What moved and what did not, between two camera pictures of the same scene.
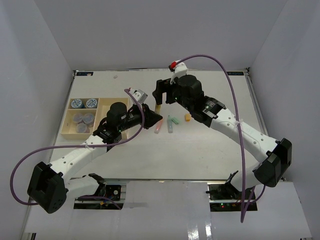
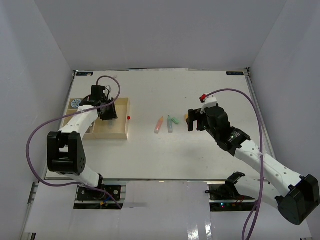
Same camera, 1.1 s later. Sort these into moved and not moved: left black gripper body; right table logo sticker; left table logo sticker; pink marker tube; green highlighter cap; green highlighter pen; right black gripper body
Moved: left black gripper body; right black gripper body
Not moved: right table logo sticker; green highlighter cap; green highlighter pen; pink marker tube; left table logo sticker
